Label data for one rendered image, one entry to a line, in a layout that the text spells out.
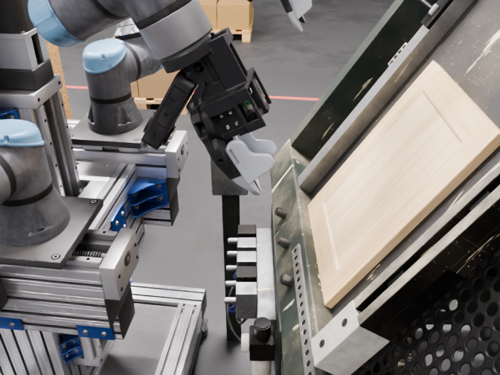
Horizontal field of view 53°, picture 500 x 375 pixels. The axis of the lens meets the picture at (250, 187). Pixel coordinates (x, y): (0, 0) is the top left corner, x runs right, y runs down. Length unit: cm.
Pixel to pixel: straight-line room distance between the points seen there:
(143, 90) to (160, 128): 344
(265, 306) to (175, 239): 147
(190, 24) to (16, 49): 71
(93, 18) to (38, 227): 58
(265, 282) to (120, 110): 62
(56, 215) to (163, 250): 160
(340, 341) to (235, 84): 51
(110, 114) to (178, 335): 88
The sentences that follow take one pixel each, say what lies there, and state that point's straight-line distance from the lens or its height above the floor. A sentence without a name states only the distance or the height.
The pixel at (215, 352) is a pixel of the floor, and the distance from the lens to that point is 218.
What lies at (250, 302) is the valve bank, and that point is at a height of 74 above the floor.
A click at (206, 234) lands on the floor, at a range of 274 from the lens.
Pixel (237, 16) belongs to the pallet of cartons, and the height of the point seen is 27.
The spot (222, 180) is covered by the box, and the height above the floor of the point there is 81.
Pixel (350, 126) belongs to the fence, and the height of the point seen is 109.
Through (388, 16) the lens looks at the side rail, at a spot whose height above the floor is 131.
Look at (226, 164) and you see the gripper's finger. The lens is 62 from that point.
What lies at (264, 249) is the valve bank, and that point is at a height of 74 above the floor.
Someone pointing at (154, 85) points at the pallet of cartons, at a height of 23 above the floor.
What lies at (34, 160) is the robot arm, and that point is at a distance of 104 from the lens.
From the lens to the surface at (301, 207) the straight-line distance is 137.
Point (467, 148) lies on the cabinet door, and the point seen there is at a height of 125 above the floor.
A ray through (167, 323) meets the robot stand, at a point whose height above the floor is 21.
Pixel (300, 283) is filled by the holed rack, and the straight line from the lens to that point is 116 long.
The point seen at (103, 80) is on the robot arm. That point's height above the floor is 119.
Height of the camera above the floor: 168
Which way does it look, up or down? 33 degrees down
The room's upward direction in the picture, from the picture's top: straight up
